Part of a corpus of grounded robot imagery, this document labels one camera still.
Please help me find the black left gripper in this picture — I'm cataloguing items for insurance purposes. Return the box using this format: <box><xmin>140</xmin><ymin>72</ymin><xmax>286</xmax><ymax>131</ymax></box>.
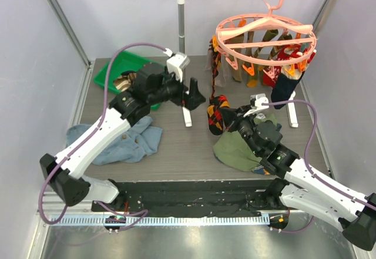
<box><xmin>149</xmin><ymin>66</ymin><xmax>206</xmax><ymax>111</ymax></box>

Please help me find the black colourful argyle sock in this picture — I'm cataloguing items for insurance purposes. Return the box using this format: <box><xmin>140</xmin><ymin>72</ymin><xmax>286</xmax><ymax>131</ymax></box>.
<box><xmin>207</xmin><ymin>95</ymin><xmax>230</xmax><ymax>136</ymax></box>

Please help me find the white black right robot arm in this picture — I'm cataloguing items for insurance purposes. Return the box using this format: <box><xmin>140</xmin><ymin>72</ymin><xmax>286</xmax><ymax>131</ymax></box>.
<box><xmin>220</xmin><ymin>107</ymin><xmax>375</xmax><ymax>251</ymax></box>

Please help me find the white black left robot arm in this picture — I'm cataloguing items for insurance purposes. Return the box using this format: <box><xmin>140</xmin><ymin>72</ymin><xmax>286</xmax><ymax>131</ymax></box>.
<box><xmin>39</xmin><ymin>63</ymin><xmax>206</xmax><ymax>211</ymax></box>

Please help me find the pink round clip hanger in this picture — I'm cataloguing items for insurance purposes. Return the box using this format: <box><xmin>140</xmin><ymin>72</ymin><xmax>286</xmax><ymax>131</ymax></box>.
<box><xmin>214</xmin><ymin>0</ymin><xmax>317</xmax><ymax>76</ymax></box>

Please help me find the green crumpled garment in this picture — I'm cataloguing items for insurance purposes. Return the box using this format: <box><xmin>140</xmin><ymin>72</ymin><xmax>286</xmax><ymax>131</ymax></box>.
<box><xmin>213</xmin><ymin>131</ymin><xmax>270</xmax><ymax>175</ymax></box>

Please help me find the beige grey sock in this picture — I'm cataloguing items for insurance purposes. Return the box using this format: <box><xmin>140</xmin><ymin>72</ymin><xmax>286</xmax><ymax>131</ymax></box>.
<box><xmin>205</xmin><ymin>46</ymin><xmax>227</xmax><ymax>88</ymax></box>

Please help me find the olive yellow toe sock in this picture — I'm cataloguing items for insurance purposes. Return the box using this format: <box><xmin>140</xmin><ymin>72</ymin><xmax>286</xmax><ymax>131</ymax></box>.
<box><xmin>231</xmin><ymin>28</ymin><xmax>294</xmax><ymax>88</ymax></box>

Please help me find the navy cream cuff sock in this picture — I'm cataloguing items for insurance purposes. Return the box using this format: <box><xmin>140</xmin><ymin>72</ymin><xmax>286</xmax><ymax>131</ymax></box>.
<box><xmin>271</xmin><ymin>72</ymin><xmax>302</xmax><ymax>103</ymax></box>

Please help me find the light blue denim shirt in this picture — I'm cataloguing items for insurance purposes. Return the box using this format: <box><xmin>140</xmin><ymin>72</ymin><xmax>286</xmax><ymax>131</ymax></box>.
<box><xmin>65</xmin><ymin>116</ymin><xmax>163</xmax><ymax>166</ymax></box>

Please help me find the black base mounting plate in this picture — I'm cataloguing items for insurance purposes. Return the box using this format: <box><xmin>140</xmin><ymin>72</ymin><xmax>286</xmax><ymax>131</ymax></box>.
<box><xmin>90</xmin><ymin>178</ymin><xmax>300</xmax><ymax>218</ymax></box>

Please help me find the green plastic tray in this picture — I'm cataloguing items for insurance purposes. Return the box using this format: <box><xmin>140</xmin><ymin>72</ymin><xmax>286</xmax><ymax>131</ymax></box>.
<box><xmin>108</xmin><ymin>51</ymin><xmax>152</xmax><ymax>94</ymax></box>

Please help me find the red white sock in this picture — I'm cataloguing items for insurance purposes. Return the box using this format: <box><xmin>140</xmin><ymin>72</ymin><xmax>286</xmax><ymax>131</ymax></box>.
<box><xmin>262</xmin><ymin>45</ymin><xmax>301</xmax><ymax>88</ymax></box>

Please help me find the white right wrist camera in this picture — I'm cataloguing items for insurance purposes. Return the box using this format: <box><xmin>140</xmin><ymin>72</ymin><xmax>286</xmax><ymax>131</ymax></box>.
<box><xmin>243</xmin><ymin>93</ymin><xmax>269</xmax><ymax>117</ymax></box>

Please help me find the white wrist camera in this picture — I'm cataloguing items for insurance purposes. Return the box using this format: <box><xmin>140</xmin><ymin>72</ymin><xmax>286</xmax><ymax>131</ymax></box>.
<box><xmin>163</xmin><ymin>48</ymin><xmax>190</xmax><ymax>83</ymax></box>
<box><xmin>243</xmin><ymin>93</ymin><xmax>269</xmax><ymax>117</ymax></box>

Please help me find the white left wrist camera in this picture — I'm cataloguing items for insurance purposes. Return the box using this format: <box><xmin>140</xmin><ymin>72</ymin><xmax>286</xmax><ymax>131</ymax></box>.
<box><xmin>163</xmin><ymin>48</ymin><xmax>190</xmax><ymax>83</ymax></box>

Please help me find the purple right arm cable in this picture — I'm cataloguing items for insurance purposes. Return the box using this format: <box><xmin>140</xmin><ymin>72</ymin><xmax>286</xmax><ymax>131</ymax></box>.
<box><xmin>263</xmin><ymin>99</ymin><xmax>376</xmax><ymax>234</ymax></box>

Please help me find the white slotted cable duct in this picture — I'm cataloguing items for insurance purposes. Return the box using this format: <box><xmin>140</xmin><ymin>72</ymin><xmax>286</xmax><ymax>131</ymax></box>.
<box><xmin>55</xmin><ymin>214</ymin><xmax>270</xmax><ymax>227</ymax></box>

